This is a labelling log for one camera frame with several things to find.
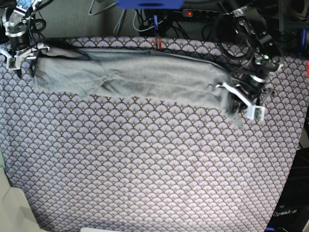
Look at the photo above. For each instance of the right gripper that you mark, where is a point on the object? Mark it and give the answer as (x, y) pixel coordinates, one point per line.
(21, 41)

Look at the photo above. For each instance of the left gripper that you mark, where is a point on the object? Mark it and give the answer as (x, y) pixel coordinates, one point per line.
(253, 86)

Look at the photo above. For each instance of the light grey T-shirt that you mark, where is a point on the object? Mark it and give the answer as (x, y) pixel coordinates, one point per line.
(125, 73)

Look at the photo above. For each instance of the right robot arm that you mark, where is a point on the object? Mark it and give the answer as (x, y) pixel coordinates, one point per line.
(23, 13)

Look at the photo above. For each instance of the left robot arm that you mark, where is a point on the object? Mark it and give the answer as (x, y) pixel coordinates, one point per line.
(263, 57)

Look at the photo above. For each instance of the red table clamp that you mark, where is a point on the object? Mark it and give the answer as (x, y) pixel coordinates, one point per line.
(157, 44)

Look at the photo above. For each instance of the black power strip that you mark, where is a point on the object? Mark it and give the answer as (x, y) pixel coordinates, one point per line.
(199, 15)

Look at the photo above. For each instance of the patterned blue fan tablecloth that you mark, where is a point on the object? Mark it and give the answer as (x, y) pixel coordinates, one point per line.
(139, 165)

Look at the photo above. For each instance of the black OpenArm box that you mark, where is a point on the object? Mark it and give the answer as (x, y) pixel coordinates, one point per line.
(292, 211)

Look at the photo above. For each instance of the beige chair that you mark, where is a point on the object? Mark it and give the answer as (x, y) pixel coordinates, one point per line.
(15, 212)

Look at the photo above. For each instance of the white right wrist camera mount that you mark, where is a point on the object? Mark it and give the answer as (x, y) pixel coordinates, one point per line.
(13, 62)

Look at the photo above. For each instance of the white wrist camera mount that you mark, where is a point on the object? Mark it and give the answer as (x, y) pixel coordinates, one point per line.
(13, 62)
(254, 112)

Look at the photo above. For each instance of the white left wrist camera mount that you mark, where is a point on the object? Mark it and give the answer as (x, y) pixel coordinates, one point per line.
(254, 112)

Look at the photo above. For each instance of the blue post right edge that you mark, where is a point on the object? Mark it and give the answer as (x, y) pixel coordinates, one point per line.
(303, 40)

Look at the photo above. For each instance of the blue camera mount bracket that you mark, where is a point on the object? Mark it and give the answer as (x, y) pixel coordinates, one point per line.
(150, 4)

